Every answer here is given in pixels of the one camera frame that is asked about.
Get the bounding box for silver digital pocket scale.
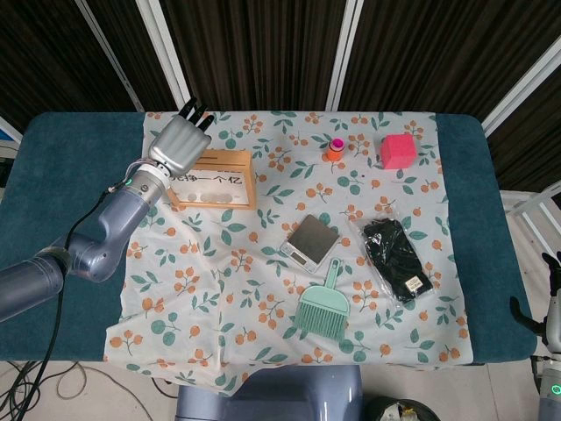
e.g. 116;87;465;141
279;213;341;275

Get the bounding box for mint green hand brush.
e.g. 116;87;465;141
294;258;352;342

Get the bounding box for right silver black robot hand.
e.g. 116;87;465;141
509;250;561;354

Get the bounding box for orange cylinder pink cap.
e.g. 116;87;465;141
324;137;346;163

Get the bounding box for black gloves in plastic bag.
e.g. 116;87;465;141
349;214;435;304

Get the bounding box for black power plug cable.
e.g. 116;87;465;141
148;375;177;392

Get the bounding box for white metal rack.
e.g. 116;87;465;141
501;183;561;260

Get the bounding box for teal velvet table cover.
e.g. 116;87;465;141
0;111;538;365

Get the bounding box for blue-grey robot torso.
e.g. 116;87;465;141
174;366;364;421

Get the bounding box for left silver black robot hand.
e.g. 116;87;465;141
147;98;215;175

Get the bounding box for pink foam cube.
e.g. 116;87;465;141
379;133;416;170

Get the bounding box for black trash bin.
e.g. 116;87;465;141
363;396;424;421

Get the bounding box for white blue board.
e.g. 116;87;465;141
0;116;23;153

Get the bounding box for floral leaf berry tablecloth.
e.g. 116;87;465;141
103;111;477;398

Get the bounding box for black floor cable bundle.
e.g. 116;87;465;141
0;361;58;421

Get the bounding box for dark slatted screen panel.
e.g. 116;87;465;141
339;0;561;128
160;0;350;111
486;87;561;194
0;0;137;132
87;0;185;113

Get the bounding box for wooden coin box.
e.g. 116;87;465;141
167;148;258;211

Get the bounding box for white screen frame post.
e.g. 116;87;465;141
135;0;196;111
326;0;365;111
480;61;561;137
78;0;146;113

